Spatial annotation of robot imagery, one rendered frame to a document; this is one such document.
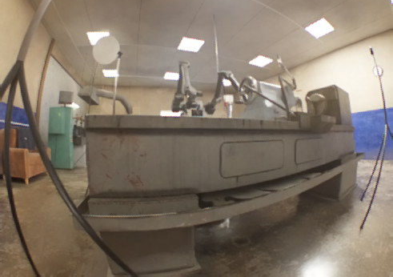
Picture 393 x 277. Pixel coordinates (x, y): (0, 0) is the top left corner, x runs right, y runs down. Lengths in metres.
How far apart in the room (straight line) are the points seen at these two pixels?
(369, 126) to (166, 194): 5.22
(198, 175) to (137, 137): 0.33
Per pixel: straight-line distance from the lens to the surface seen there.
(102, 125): 0.70
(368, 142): 5.40
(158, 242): 0.82
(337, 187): 2.05
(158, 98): 8.33
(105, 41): 4.24
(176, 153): 0.73
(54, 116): 4.30
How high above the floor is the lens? 0.73
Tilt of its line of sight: 4 degrees up
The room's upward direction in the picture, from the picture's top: 1 degrees counter-clockwise
